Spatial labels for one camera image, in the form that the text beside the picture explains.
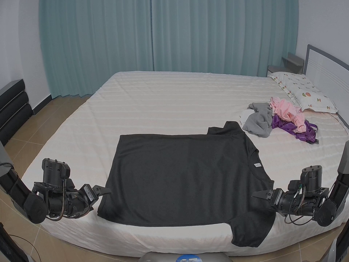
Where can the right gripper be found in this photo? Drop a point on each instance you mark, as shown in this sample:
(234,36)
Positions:
(283,202)

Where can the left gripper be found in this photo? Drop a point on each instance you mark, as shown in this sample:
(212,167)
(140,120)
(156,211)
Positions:
(81,200)

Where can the black T-shirt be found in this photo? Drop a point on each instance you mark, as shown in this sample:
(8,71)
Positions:
(177,173)

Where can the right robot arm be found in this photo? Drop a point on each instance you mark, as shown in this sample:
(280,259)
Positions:
(332,203)

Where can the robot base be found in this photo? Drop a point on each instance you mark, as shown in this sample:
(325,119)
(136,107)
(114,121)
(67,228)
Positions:
(163,257)

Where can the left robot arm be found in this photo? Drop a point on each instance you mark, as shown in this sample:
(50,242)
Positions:
(32,203)

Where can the bed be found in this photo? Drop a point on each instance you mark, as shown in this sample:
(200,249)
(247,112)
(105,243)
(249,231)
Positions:
(177,105)

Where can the purple garment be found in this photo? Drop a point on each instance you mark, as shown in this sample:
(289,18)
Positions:
(302,134)

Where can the grey garment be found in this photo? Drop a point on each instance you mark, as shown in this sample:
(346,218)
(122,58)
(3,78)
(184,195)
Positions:
(259,121)

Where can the white garment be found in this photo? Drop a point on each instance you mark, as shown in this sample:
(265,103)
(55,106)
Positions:
(244,116)

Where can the pink garment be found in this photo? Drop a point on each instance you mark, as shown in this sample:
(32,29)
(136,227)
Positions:
(286,110)

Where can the white printed pillow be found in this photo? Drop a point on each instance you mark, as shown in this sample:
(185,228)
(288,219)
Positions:
(302,91)

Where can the black chest of drawers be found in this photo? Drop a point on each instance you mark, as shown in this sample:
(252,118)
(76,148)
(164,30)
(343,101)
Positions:
(13,105)

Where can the grey bedside table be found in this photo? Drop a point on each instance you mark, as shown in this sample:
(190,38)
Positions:
(290,63)

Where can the blue-green curtain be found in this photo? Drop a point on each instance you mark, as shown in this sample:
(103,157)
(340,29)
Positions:
(109,37)

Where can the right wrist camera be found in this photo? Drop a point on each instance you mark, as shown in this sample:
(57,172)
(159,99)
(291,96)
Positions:
(294,186)

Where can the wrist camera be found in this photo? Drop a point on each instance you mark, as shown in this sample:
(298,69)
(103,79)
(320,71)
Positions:
(294,186)
(70,184)

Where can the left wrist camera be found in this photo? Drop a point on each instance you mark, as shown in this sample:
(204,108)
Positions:
(70,184)

